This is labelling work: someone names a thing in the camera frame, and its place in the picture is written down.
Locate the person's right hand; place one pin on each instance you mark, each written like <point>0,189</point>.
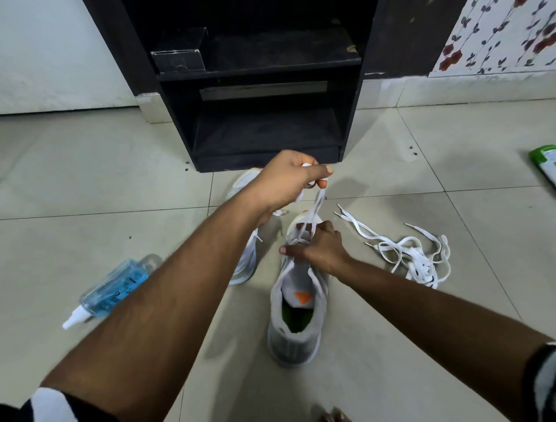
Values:
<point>323,252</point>

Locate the person's left hand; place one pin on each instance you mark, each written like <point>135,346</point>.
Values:
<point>282,182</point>

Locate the grey sneaker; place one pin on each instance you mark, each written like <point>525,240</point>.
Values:
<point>247,261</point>
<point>295,348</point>

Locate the clear plastic box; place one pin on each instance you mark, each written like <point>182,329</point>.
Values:
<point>178,61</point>

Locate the person's left forearm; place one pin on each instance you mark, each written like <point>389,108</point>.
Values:
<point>152,313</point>

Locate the person's right forearm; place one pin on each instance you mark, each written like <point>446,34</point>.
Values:
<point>443,321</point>

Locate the person's right foot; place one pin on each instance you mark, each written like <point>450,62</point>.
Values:
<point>332,415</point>

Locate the black open shelf box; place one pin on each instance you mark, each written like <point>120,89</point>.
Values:
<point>265,135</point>

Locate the dark brown wooden cabinet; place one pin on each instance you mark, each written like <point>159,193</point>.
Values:
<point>408,39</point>

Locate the blue transparent bottle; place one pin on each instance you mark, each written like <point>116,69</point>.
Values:
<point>113,289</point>

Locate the green blue white bottle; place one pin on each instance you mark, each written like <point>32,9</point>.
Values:
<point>546,163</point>

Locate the white floral patterned sheet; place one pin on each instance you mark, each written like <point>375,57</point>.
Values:
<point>499,35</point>

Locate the zebra striped garment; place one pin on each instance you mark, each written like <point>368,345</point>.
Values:
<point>52,406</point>

